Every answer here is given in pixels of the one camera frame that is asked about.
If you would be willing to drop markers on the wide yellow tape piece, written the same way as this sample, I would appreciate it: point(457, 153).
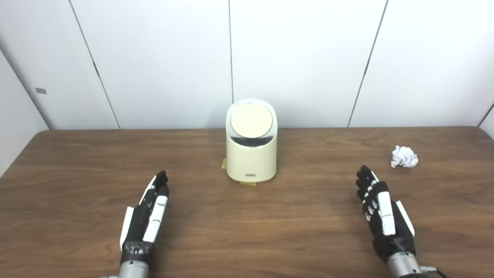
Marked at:
point(247, 183)

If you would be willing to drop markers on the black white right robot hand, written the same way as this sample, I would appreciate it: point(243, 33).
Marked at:
point(397, 237)

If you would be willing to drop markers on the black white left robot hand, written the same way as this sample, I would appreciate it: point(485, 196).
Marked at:
point(139, 227)

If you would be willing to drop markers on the white paper ball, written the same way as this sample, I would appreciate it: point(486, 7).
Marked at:
point(404, 156)

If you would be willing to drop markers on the cream-colored bin body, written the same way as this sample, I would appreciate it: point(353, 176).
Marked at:
point(251, 162)

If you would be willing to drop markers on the cream round bin lid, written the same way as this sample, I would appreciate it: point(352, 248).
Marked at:
point(251, 120)

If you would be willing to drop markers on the grey wall label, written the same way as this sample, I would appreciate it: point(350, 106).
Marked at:
point(41, 91)

